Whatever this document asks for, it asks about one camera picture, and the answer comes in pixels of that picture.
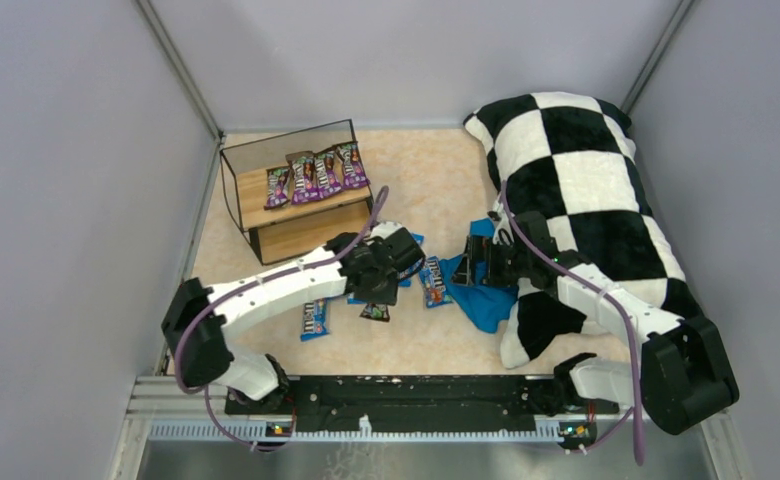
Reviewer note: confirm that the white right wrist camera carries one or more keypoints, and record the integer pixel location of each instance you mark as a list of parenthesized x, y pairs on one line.
[(501, 222)]

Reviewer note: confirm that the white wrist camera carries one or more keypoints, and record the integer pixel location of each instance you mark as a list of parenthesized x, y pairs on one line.
[(384, 229), (501, 222)]

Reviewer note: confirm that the blue candy bag upper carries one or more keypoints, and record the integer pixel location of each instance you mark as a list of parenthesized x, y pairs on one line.
[(405, 277)]

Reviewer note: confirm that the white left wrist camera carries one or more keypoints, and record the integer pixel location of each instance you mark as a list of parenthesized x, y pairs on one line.
[(384, 229)]

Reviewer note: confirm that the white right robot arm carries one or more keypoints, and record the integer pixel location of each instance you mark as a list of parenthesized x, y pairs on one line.
[(678, 371)]

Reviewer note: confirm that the blue candy bag back side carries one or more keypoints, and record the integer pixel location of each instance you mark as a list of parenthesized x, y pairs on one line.
[(351, 300)]

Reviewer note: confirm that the blue candy bag leftmost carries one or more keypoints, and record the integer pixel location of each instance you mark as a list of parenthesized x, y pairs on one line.
[(314, 320)]

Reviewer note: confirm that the purple candy bag bottom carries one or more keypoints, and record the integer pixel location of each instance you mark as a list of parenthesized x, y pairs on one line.
[(277, 179)]

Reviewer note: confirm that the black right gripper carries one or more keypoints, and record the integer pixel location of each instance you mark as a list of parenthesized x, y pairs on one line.
[(477, 263)]

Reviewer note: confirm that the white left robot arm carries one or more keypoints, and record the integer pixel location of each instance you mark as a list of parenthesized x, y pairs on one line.
[(202, 322)]

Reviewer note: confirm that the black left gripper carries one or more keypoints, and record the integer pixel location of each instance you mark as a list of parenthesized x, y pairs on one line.
[(382, 283)]

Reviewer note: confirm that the blue cloth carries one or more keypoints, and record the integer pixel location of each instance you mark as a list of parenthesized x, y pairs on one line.
[(485, 306)]

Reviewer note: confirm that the wood and wire shelf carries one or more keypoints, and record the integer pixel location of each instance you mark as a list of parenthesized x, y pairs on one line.
[(289, 192)]

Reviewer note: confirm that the black white checkered pillow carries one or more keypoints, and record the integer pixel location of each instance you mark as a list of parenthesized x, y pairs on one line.
[(571, 158)]

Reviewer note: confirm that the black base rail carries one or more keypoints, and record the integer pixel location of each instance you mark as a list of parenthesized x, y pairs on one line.
[(421, 404)]

